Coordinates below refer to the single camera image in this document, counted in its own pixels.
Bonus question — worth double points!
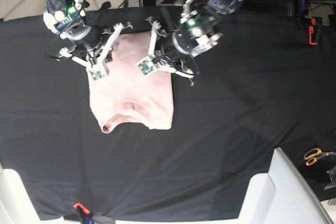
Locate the red black clamp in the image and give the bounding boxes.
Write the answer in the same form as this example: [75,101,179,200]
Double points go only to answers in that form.
[305,16,323,46]
[73,202,96,224]

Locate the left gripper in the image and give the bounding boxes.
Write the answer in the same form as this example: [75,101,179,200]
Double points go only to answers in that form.
[135,16,195,87]

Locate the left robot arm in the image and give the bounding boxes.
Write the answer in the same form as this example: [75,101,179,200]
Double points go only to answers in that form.
[136,0,244,80]

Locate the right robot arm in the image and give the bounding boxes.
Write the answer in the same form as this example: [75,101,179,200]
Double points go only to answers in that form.
[43,0,132,80]

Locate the orange handled scissors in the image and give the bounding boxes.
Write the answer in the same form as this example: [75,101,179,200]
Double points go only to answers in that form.
[303,148,335,166]

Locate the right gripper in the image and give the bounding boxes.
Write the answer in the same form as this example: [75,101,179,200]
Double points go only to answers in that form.
[57,22,133,80]

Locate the red black clamp right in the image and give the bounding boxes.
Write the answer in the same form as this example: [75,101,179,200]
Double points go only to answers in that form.
[305,16,323,46]

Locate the pink T-shirt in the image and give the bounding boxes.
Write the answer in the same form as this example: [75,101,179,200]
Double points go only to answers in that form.
[88,32,174,134]

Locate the white container left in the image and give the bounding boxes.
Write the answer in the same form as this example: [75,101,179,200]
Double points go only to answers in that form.
[1,167,64,223]

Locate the red black clamp bottom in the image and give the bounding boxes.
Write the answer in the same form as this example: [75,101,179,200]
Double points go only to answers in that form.
[73,202,96,224]

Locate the white container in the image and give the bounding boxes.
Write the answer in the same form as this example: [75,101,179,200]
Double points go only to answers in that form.
[238,148,333,224]
[1,167,64,223]

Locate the white container right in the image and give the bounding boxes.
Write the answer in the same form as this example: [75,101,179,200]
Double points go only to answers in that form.
[238,148,333,224]

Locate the black table cloth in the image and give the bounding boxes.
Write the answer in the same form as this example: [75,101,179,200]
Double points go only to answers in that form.
[1,11,335,221]

